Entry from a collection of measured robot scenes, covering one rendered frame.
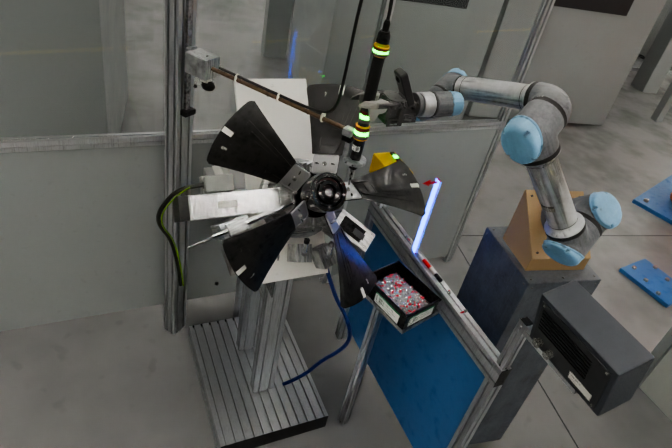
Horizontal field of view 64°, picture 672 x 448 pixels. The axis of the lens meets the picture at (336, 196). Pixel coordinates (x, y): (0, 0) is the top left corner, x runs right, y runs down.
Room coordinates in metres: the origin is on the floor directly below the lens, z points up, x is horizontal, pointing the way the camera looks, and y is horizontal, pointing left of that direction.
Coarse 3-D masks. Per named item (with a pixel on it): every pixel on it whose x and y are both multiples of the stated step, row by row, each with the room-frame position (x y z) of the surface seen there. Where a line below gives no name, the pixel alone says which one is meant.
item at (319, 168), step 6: (318, 156) 1.45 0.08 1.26; (324, 156) 1.45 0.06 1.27; (330, 156) 1.44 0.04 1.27; (336, 156) 1.43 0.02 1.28; (318, 162) 1.44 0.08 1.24; (330, 162) 1.43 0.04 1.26; (336, 162) 1.42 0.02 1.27; (312, 168) 1.43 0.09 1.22; (318, 168) 1.42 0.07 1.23; (324, 168) 1.42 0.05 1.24; (330, 168) 1.41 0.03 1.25; (336, 168) 1.40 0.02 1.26
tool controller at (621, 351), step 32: (576, 288) 1.09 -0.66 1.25; (544, 320) 1.04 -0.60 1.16; (576, 320) 0.99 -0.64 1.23; (608, 320) 0.99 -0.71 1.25; (544, 352) 1.01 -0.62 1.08; (576, 352) 0.95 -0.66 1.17; (608, 352) 0.90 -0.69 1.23; (640, 352) 0.91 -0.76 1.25; (576, 384) 0.93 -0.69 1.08; (608, 384) 0.86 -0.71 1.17
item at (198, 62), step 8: (192, 48) 1.69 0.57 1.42; (200, 48) 1.71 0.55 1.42; (192, 56) 1.64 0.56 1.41; (200, 56) 1.65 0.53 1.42; (208, 56) 1.66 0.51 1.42; (216, 56) 1.68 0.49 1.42; (192, 64) 1.64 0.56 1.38; (200, 64) 1.63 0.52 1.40; (208, 64) 1.63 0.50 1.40; (216, 64) 1.67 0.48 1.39; (192, 72) 1.64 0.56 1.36; (200, 72) 1.63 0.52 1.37; (208, 72) 1.63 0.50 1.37
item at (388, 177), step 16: (400, 160) 1.61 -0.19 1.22; (368, 176) 1.51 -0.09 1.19; (384, 176) 1.52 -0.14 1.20; (400, 176) 1.54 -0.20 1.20; (368, 192) 1.42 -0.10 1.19; (384, 192) 1.44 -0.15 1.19; (400, 192) 1.47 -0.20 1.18; (416, 192) 1.50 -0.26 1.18; (400, 208) 1.41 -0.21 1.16; (416, 208) 1.44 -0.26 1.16
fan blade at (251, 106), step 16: (240, 112) 1.35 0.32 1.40; (256, 112) 1.36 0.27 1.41; (240, 128) 1.34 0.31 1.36; (256, 128) 1.35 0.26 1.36; (272, 128) 1.36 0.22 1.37; (224, 144) 1.32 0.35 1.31; (240, 144) 1.33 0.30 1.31; (256, 144) 1.33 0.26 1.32; (272, 144) 1.34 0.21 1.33; (208, 160) 1.30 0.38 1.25; (224, 160) 1.31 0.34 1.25; (240, 160) 1.33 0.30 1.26; (256, 160) 1.33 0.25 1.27; (272, 160) 1.34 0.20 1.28; (288, 160) 1.34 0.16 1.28; (256, 176) 1.34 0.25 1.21; (272, 176) 1.34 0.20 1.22
